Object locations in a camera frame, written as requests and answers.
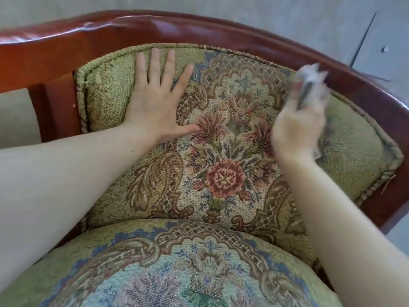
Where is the floral tapestry chair backrest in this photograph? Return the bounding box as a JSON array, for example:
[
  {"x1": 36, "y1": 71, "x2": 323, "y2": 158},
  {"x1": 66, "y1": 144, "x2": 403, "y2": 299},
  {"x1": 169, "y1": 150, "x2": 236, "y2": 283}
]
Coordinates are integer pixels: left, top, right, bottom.
[{"x1": 73, "y1": 43, "x2": 405, "y2": 266}]

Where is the person's right hand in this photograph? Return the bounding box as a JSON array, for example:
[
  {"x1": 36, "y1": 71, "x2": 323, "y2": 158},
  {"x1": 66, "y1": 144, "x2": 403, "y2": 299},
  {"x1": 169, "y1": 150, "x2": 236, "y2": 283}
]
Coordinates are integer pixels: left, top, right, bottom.
[{"x1": 271, "y1": 89, "x2": 330, "y2": 162}]

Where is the grey white cleaning cloth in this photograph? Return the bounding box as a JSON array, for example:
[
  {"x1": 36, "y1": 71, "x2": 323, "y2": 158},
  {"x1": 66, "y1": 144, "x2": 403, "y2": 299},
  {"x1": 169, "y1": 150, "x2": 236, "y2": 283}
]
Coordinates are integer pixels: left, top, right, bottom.
[{"x1": 292, "y1": 63, "x2": 331, "y2": 161}]

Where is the floral tapestry seat cushion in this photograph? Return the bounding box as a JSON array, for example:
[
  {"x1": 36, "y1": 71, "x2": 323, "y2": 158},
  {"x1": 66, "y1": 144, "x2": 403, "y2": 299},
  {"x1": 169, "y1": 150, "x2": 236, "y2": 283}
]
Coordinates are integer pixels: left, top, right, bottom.
[{"x1": 0, "y1": 219, "x2": 344, "y2": 307}]

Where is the person's left forearm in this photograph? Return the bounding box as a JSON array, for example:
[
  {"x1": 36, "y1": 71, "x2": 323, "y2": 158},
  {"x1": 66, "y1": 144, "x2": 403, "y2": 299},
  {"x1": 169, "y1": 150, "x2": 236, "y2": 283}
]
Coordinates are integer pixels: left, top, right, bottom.
[{"x1": 0, "y1": 122, "x2": 154, "y2": 294}]

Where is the person's right forearm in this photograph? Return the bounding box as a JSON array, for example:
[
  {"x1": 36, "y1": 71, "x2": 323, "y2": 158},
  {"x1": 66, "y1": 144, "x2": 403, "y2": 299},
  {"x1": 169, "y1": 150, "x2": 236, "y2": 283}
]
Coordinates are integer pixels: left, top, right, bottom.
[{"x1": 280, "y1": 154, "x2": 409, "y2": 307}]

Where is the person's left hand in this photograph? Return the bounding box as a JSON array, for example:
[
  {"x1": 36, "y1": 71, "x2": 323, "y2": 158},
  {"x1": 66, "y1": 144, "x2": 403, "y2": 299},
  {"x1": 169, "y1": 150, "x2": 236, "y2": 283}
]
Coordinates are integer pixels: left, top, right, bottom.
[{"x1": 123, "y1": 48, "x2": 202, "y2": 145}]

